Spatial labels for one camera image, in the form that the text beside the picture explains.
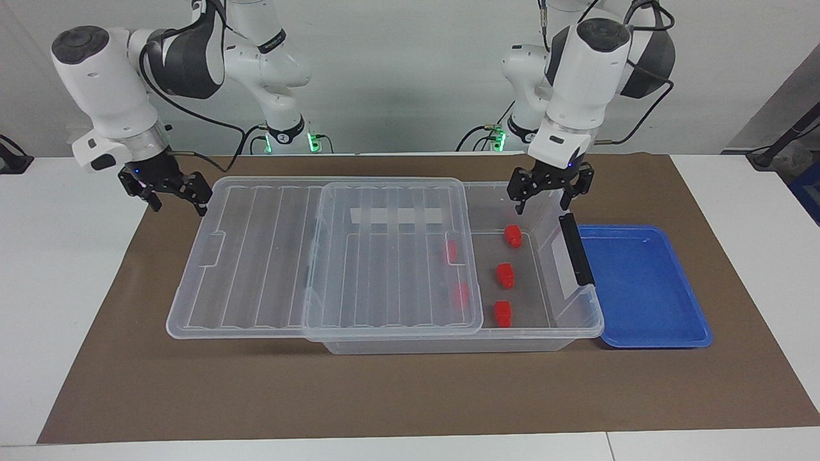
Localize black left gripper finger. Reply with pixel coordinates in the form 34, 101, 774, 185
507, 167, 546, 215
561, 163, 595, 211

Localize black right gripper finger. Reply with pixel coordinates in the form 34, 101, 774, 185
172, 172, 213, 217
118, 174, 161, 213

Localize clear ribbed plastic box lid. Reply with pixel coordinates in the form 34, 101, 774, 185
166, 177, 483, 341

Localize blue plastic tray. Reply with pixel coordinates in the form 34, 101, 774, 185
575, 224, 714, 349

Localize clear plastic storage box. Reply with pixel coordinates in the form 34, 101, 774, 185
304, 181, 605, 355

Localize black tripod stand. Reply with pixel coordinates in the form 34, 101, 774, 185
746, 102, 820, 171

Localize blue crate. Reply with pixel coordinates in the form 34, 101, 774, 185
787, 160, 820, 227

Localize brown paper table mat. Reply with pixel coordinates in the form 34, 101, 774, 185
37, 154, 820, 445

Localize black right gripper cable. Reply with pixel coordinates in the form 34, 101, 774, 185
138, 0, 265, 174

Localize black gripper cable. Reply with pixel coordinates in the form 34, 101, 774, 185
138, 0, 265, 174
596, 0, 677, 145

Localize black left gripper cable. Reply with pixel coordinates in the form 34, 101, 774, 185
596, 0, 677, 145

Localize black box latch handle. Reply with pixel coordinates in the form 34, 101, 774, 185
558, 213, 596, 287

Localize black left base cables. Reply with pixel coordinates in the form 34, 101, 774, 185
456, 101, 514, 153

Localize black clamp with cable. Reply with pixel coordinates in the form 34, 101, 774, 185
0, 133, 35, 175

